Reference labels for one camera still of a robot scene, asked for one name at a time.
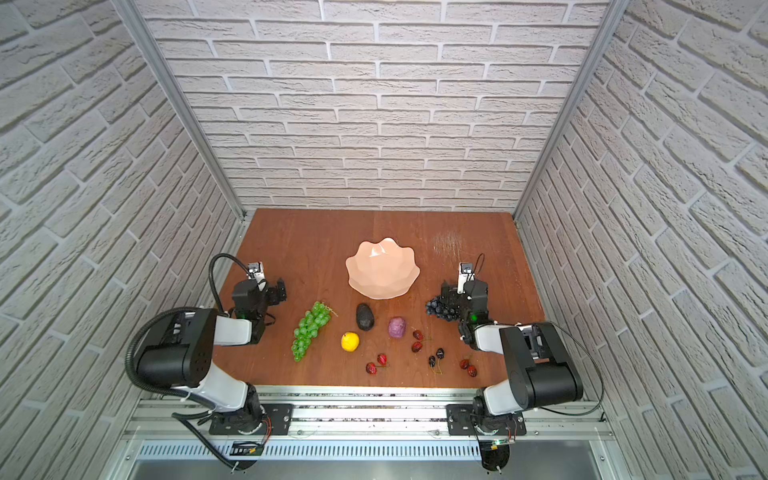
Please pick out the dark cherry pair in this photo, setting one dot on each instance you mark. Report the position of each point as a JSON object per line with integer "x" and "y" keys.
{"x": 434, "y": 360}

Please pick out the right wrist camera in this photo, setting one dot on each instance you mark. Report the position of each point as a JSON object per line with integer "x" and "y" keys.
{"x": 465, "y": 274}

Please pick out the black avocado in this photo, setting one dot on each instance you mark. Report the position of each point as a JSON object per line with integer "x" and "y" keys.
{"x": 364, "y": 317}

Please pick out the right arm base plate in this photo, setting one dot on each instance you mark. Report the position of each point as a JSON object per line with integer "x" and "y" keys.
{"x": 468, "y": 420}

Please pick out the red cherry pair middle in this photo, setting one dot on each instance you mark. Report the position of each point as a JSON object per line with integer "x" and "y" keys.
{"x": 418, "y": 343}

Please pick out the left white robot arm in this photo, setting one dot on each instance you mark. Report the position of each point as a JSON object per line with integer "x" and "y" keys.
{"x": 172, "y": 355}

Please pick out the red cherry pair front left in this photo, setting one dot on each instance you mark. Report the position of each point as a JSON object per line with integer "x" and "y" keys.
{"x": 380, "y": 362}

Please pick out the right corner aluminium post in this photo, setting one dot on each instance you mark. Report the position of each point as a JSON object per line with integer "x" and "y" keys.
{"x": 602, "y": 39}

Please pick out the corner aluminium post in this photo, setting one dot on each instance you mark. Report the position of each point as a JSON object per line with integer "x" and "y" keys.
{"x": 602, "y": 39}
{"x": 145, "y": 41}

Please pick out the purple plum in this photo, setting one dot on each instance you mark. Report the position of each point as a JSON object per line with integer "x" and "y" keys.
{"x": 396, "y": 327}

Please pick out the aluminium mounting rail frame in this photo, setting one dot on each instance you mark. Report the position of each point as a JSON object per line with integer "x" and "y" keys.
{"x": 370, "y": 433}

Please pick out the red cherry pair right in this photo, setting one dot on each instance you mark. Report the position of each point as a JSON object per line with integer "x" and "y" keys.
{"x": 468, "y": 367}

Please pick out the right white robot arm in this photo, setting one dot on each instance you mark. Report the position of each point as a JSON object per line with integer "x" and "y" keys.
{"x": 539, "y": 370}

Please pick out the left corner aluminium post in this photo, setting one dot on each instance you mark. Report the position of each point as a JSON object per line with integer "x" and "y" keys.
{"x": 145, "y": 41}

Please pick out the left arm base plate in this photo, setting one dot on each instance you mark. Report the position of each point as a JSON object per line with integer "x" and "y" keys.
{"x": 277, "y": 417}

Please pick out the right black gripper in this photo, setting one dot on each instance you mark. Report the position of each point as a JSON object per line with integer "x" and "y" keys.
{"x": 453, "y": 294}

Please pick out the yellow lemon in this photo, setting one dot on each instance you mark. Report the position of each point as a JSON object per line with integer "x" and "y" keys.
{"x": 350, "y": 341}

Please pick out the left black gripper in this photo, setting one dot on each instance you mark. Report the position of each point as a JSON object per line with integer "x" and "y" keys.
{"x": 274, "y": 291}

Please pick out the pink wavy fruit bowl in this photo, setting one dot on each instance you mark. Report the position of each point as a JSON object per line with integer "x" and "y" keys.
{"x": 383, "y": 270}

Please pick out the green grape bunch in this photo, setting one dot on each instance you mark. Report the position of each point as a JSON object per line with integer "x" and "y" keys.
{"x": 309, "y": 327}

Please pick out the dark blue grape bunch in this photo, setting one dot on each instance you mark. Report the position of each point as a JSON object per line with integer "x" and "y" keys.
{"x": 442, "y": 309}

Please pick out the red cherry pair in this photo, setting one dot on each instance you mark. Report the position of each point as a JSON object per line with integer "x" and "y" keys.
{"x": 418, "y": 343}
{"x": 380, "y": 362}
{"x": 468, "y": 367}

